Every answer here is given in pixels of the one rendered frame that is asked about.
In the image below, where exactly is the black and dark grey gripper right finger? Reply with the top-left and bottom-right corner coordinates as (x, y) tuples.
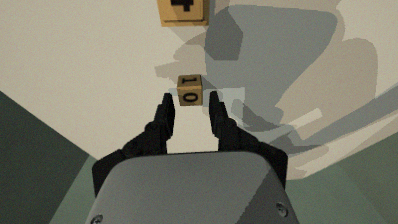
(209, 91), (288, 190)

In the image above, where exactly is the dark brown calendar tray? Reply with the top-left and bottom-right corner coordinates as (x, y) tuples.
(157, 0), (210, 27)

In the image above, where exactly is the wooden number cube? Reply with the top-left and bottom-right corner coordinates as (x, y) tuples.
(177, 75), (203, 106)
(159, 0), (205, 23)

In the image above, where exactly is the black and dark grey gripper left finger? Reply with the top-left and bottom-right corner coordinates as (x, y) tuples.
(92, 93), (175, 199)

